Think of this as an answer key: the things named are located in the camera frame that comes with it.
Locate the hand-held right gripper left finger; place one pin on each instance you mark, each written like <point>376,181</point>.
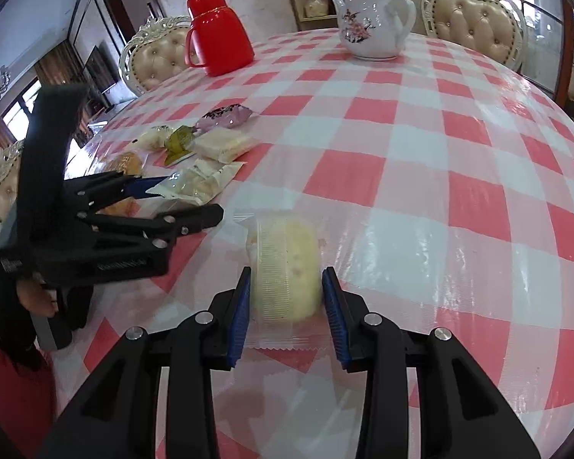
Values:
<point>237,320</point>

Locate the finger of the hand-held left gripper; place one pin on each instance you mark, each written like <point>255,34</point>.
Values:
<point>191,220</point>
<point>141,187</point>

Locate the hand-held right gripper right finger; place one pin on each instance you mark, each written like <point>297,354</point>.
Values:
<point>335,315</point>

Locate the round yellow cake clear packet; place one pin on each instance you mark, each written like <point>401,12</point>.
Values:
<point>282,258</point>

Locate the purple snack packet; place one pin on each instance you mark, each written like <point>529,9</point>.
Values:
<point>220,117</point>

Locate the person's left forearm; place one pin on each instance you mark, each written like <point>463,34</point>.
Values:
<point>14,401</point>

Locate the person's left hand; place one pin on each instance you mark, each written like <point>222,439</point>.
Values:
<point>40,299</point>

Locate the bread packet orange label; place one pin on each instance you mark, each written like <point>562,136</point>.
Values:
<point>127,162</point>

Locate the yellow noodle cake packet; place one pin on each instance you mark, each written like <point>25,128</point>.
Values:
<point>119,208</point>

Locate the white bun packet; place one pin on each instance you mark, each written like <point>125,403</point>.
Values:
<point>153,136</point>

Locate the cream tufted dining chair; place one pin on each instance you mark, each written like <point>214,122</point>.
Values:
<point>162,57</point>
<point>473,19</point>
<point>2,191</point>

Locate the olive green snack packet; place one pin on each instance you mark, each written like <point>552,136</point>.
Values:
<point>179,141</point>

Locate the brown curtain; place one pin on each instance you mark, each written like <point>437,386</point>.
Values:
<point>57,67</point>

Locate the red white checkered tablecloth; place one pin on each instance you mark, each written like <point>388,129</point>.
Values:
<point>411,177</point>

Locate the red thermos jug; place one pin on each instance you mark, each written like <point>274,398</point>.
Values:
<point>220,33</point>

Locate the clear bag on shelf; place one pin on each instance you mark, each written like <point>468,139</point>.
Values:
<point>315,5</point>

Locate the white floral teapot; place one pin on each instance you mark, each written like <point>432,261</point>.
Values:
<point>368,28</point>

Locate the brown bottle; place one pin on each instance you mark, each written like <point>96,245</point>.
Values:
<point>333,0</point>

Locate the wall television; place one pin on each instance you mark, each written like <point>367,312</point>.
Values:
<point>100,71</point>

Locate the glass door wooden frame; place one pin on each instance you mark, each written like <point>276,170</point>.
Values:
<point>545,33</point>

